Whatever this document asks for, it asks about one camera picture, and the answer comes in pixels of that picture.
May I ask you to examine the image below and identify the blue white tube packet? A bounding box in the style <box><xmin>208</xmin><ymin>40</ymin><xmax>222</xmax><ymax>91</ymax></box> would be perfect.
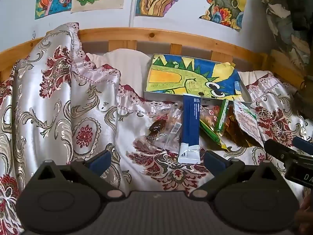
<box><xmin>178</xmin><ymin>94</ymin><xmax>201</xmax><ymax>164</ymax></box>

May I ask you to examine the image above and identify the grey metal tray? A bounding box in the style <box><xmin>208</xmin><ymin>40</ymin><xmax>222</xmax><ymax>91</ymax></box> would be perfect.
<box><xmin>143</xmin><ymin>53</ymin><xmax>253</xmax><ymax>103</ymax></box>

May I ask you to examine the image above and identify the clear meat snack packet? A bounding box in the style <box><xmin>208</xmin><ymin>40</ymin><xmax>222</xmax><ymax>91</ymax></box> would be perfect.
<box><xmin>199</xmin><ymin>101</ymin><xmax>231</xmax><ymax>151</ymax></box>

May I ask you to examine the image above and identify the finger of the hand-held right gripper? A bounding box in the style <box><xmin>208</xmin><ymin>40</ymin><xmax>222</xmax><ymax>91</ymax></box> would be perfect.
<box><xmin>264</xmin><ymin>139</ymin><xmax>307</xmax><ymax>164</ymax></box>
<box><xmin>292</xmin><ymin>136</ymin><xmax>313</xmax><ymax>156</ymax></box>

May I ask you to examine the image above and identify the floral satin blanket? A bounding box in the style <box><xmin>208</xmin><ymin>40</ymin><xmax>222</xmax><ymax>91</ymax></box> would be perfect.
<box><xmin>0</xmin><ymin>23</ymin><xmax>313</xmax><ymax>235</ymax></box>

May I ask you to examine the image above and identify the clear packet with brown date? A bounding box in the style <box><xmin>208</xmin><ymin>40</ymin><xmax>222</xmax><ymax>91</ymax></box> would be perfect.
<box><xmin>137</xmin><ymin>116</ymin><xmax>172</xmax><ymax>152</ymax></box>

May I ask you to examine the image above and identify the blue pumpkin wall poster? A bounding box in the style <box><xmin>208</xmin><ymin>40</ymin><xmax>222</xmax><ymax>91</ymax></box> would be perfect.
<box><xmin>35</xmin><ymin>0</ymin><xmax>73</xmax><ymax>20</ymax></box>

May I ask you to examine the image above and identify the orange spicy snack packet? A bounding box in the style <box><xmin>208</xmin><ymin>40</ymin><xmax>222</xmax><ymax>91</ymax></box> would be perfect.
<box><xmin>224</xmin><ymin>113</ymin><xmax>255</xmax><ymax>148</ymax></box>

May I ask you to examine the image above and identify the patterned hanging cloth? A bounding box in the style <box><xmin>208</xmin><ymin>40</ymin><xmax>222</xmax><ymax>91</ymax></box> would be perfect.
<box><xmin>260</xmin><ymin>0</ymin><xmax>313</xmax><ymax>76</ymax></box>

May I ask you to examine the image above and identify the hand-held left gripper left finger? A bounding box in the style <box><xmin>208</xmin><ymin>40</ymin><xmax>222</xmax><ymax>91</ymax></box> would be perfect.
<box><xmin>32</xmin><ymin>149</ymin><xmax>126</xmax><ymax>200</ymax></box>

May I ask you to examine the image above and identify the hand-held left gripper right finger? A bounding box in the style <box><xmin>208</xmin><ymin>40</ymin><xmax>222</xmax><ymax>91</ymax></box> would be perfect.
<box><xmin>189</xmin><ymin>149</ymin><xmax>282</xmax><ymax>200</ymax></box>

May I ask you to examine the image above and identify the white wall conduit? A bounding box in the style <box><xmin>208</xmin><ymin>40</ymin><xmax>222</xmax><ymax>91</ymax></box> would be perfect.
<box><xmin>129</xmin><ymin>0</ymin><xmax>138</xmax><ymax>28</ymax></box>

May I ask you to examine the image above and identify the dinosaur drawing paper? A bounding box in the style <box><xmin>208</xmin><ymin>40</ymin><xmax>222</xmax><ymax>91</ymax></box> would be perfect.
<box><xmin>146</xmin><ymin>53</ymin><xmax>242</xmax><ymax>101</ymax></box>

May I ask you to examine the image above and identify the white green snack packet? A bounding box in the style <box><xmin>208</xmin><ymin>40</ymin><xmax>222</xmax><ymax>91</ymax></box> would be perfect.
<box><xmin>233</xmin><ymin>99</ymin><xmax>265</xmax><ymax>147</ymax></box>

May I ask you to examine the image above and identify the green strip snack packet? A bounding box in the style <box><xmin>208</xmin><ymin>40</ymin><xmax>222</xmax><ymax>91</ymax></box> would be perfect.
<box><xmin>215</xmin><ymin>99</ymin><xmax>229</xmax><ymax>132</ymax></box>

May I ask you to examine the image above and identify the person's right hand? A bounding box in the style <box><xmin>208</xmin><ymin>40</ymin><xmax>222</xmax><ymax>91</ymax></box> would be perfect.
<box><xmin>295</xmin><ymin>193</ymin><xmax>313</xmax><ymax>235</ymax></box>

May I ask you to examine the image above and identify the clear pastry packet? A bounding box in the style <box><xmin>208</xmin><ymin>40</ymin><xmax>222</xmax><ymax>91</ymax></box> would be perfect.
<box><xmin>164</xmin><ymin>106</ymin><xmax>184</xmax><ymax>150</ymax></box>

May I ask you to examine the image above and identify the dark hanging garment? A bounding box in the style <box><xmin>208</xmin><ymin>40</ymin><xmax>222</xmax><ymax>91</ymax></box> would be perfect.
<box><xmin>281</xmin><ymin>0</ymin><xmax>313</xmax><ymax>31</ymax></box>

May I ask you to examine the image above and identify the dark hill landscape wall poster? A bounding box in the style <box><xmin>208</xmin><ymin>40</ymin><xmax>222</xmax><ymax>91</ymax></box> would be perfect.
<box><xmin>198</xmin><ymin>0</ymin><xmax>247</xmax><ymax>32</ymax></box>

